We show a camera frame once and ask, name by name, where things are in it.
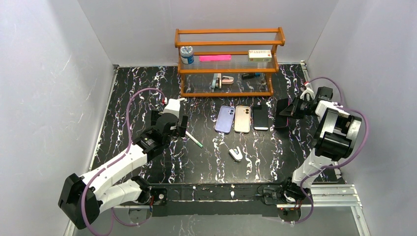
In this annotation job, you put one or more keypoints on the green capped marker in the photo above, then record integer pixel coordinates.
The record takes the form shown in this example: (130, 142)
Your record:
(190, 136)

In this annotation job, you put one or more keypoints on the orange wooden shelf rack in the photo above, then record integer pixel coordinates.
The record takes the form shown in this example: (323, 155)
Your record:
(227, 62)

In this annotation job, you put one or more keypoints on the white red box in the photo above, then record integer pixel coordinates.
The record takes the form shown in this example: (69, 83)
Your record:
(259, 55)

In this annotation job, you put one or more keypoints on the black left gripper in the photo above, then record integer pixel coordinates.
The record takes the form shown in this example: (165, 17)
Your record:
(182, 124)

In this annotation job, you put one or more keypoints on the dark object on lower shelf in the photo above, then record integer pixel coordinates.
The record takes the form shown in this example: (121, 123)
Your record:
(250, 76)

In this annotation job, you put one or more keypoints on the blue lidded jar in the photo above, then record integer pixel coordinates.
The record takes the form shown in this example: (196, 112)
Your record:
(186, 54)

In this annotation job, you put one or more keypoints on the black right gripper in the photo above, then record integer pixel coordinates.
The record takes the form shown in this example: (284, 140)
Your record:
(293, 108)

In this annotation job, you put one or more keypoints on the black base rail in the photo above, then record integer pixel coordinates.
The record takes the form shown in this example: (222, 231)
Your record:
(266, 199)

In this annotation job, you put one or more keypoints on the pink flat box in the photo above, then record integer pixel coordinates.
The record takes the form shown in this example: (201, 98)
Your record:
(204, 58)

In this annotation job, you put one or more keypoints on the pink white stapler on shelf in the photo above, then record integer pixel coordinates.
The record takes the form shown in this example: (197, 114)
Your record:
(227, 80)

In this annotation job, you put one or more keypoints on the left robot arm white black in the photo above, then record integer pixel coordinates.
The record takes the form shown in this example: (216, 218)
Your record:
(83, 198)

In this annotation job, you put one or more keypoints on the black phone without case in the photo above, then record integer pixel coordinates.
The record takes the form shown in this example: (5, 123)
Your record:
(260, 117)

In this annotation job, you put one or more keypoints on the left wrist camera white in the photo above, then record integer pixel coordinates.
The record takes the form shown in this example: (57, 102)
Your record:
(173, 106)

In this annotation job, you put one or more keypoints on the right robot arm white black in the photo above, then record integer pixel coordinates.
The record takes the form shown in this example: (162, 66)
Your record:
(333, 140)

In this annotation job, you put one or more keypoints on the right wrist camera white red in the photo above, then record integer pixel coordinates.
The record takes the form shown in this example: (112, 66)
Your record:
(308, 93)

